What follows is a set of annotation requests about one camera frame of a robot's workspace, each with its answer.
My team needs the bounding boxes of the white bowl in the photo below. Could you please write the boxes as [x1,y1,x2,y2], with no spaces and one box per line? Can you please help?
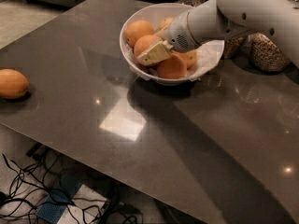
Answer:
[119,2,225,86]

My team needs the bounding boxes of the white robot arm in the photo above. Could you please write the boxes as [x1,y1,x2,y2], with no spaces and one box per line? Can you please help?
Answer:
[137,0,299,65]

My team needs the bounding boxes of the orange back left in bowl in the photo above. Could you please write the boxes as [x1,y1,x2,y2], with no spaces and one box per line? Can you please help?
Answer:
[124,20,154,48]

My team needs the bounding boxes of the orange front in bowl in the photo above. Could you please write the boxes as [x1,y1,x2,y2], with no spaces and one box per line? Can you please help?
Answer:
[157,54,187,79]

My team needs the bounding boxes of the glass jar of nuts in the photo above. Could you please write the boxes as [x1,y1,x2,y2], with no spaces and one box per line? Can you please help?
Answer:
[222,36,246,59]

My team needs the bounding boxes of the black cables on floor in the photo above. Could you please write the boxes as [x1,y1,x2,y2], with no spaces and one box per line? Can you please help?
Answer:
[0,147,144,224]

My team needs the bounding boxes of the blue box on floor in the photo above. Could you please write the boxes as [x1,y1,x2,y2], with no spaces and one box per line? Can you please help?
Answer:
[36,174,81,224]

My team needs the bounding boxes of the large orange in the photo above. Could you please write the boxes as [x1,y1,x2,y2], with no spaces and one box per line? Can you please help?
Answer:
[134,35,159,66]

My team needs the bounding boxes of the white paper liner in bowl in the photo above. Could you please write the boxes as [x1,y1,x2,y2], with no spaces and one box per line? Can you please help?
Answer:
[123,40,224,86]

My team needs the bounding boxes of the orange back right in bowl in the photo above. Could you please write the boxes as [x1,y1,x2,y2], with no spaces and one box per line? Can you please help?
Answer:
[157,17,173,31]

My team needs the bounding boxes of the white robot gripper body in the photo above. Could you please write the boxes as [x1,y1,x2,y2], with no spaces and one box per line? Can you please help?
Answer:
[156,10,201,52]

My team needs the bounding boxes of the glass jar of grains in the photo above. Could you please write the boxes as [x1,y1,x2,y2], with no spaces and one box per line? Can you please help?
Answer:
[249,33,292,73]

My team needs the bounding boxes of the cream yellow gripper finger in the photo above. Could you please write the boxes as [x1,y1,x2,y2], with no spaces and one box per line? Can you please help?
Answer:
[136,39,173,66]

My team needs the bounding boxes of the orange in bowl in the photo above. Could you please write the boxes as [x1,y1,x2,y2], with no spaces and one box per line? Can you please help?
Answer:
[124,20,154,48]
[175,49,197,68]
[157,54,187,79]
[157,17,173,31]

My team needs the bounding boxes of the orange fruit on table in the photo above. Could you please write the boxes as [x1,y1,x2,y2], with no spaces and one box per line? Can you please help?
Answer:
[0,69,29,99]

